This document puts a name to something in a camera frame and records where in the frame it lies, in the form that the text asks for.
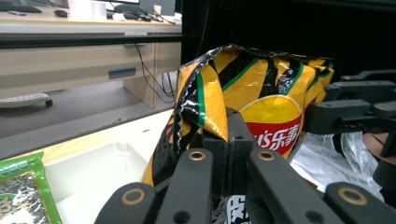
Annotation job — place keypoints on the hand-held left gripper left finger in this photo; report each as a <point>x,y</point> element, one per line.
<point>221,161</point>

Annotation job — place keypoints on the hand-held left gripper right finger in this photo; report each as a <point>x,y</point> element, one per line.
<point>238,149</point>

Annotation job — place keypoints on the clear plastic bag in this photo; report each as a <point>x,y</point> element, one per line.
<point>323,161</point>

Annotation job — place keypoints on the yellow black chip bag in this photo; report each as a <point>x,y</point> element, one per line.
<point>249,84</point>

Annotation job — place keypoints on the white plastic tray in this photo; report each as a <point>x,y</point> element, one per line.
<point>93,174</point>

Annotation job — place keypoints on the green seaweed snack packet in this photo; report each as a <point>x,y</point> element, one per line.
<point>21,193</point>

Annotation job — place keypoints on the wooden office desk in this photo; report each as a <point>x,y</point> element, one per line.
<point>62,62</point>

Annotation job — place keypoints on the white cylinder container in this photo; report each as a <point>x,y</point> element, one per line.
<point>87,9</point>

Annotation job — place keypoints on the office chair base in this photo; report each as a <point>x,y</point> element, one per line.
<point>21,99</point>

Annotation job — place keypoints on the black computer mouse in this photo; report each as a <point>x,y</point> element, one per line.
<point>60,13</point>

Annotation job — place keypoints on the black keyboard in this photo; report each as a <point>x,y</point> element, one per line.
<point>18,6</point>

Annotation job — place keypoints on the black frame bar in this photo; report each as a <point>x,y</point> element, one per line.
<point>77,40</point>

